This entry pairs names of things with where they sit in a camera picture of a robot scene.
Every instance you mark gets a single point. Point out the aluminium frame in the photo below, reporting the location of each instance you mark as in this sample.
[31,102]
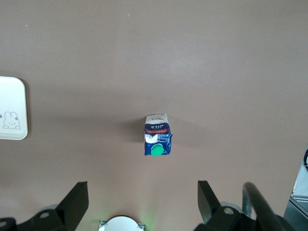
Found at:
[298,192]

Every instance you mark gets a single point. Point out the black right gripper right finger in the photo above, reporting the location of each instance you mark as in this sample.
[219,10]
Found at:
[226,221]

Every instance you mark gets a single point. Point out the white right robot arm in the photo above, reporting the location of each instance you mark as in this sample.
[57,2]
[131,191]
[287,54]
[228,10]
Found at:
[122,225]

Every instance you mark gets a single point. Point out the blue milk carton green cap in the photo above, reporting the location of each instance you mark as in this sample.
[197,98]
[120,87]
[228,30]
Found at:
[156,142]

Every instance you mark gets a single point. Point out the white rectangular rabbit tray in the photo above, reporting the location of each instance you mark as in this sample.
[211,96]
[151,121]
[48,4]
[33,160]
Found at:
[12,96]

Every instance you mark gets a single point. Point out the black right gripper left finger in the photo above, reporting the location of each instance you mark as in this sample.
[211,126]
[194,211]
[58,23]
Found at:
[69,214]

